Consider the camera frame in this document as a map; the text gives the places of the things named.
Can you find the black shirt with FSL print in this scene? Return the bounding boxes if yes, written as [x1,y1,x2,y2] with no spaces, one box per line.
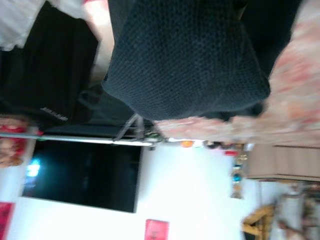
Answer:
[0,1,100,132]

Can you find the gold blue trophy ornament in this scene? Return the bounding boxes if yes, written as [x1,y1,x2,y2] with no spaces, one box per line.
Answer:
[229,152,248,200]

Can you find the black television console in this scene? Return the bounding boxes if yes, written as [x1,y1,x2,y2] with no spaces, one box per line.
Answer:
[43,83,151,138]

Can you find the yellow wooden stool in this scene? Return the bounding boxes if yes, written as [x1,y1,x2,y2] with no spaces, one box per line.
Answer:
[241,203,277,240]

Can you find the light wooden cabinet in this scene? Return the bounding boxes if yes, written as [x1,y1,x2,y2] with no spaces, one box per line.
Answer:
[246,143,320,181]

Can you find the silver metal clothes rack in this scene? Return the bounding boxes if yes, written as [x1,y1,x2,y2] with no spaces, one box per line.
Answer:
[0,113,155,148]

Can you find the black flat screen television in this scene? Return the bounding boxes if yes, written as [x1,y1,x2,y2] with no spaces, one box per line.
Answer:
[21,139,143,214]

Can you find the red laughing buddha statue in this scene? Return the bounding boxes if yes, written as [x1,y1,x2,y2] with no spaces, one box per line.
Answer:
[0,117,38,168]

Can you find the red wall poster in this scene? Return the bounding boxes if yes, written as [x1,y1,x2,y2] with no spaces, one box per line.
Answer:
[145,219,170,240]
[0,201,15,240]

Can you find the white gold figurine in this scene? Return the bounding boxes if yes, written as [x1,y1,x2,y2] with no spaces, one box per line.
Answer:
[276,182,320,240]

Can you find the black polo shirt round logo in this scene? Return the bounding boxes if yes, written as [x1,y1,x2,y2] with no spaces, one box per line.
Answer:
[102,0,305,123]

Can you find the marble top folding table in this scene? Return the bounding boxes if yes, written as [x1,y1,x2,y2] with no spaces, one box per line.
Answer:
[153,0,320,148]

